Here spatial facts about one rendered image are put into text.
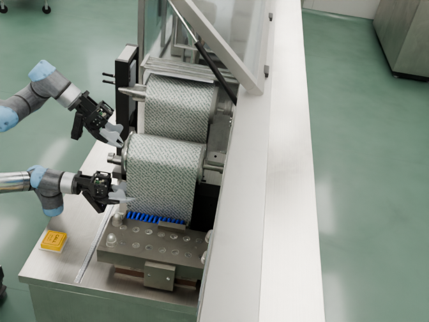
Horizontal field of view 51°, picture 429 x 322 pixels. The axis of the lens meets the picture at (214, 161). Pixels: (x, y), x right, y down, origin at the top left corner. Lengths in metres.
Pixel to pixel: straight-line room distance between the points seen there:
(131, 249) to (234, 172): 0.74
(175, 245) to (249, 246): 0.83
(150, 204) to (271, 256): 0.69
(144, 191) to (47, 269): 0.42
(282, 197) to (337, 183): 2.52
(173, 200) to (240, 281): 0.91
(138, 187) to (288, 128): 0.55
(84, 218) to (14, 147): 1.99
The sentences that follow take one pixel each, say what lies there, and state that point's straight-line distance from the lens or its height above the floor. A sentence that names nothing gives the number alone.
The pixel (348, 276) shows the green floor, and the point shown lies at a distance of 3.05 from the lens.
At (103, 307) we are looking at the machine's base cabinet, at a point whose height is 0.80.
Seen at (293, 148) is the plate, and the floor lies 1.44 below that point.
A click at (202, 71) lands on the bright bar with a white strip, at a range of 1.66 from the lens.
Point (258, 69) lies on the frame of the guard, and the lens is 1.21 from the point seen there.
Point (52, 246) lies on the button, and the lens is 1.73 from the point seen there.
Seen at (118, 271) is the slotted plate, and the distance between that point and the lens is 1.63.
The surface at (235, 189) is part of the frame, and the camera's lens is 0.84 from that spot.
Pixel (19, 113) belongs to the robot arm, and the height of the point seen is 1.41.
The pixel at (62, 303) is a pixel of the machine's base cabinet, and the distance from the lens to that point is 1.74.
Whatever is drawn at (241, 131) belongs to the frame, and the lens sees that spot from 1.00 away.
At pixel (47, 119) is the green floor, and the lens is 4.02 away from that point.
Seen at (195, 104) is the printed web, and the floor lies 1.37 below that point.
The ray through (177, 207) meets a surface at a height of 1.09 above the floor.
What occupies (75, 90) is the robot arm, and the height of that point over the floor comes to 1.46.
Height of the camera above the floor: 2.21
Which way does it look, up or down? 38 degrees down
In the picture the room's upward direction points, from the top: 9 degrees clockwise
